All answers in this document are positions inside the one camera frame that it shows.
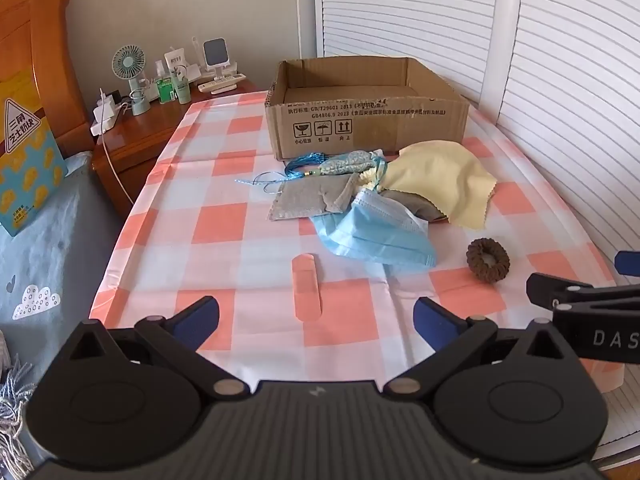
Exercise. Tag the pink checkered tablecloth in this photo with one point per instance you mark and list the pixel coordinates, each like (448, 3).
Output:
(225, 260)

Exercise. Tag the small green desk fan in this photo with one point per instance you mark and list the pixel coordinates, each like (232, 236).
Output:
(129, 62)

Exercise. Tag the white remote control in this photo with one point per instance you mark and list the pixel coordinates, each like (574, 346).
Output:
(222, 83)

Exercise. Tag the white power strip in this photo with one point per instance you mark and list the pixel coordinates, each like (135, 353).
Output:
(106, 115)

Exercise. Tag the brown hair scrunchie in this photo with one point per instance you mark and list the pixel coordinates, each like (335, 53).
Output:
(476, 252)

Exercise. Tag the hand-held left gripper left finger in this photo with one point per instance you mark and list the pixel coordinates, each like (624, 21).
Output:
(199, 317)

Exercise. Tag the white louvred wardrobe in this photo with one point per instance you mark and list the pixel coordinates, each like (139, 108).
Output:
(550, 85)

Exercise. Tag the blue face mask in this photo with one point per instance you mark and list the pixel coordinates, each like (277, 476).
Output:
(370, 235)

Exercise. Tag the white card box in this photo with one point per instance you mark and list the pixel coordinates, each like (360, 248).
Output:
(176, 60)

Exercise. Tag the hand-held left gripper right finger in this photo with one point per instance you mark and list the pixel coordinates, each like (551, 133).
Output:
(434, 324)

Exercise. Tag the grey fringed cloth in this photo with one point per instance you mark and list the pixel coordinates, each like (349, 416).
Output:
(12, 400)

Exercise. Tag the green labelled bottle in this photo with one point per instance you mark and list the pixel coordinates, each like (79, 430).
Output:
(164, 90)

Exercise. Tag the pink adhesive bandage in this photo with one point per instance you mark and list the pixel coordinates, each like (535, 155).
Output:
(306, 290)

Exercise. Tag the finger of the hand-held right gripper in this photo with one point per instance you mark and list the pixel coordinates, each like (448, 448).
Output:
(629, 263)
(557, 291)

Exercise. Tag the yellow and blue snack box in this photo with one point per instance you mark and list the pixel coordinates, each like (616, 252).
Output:
(25, 170)

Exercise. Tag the brown cardboard box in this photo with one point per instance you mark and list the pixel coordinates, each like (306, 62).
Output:
(370, 125)

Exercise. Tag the green tube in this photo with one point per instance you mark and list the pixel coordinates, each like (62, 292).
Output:
(181, 90)

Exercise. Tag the wooden nightstand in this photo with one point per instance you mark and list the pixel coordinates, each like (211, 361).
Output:
(145, 130)

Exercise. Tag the patterned sachet with blue tassel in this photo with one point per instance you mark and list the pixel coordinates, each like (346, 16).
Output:
(345, 162)

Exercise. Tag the white phone stand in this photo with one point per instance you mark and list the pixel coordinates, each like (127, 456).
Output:
(215, 52)

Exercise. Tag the wooden headboard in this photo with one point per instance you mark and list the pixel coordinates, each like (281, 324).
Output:
(50, 35)

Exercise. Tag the grey fabric pouch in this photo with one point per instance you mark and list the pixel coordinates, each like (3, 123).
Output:
(300, 200)

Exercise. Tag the blue-grey bed blanket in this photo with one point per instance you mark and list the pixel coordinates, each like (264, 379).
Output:
(60, 260)

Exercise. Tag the pale yellow cloth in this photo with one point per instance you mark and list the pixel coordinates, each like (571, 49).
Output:
(440, 180)

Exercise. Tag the pale yellow frilled scrunchie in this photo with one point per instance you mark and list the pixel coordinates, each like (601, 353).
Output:
(369, 180)

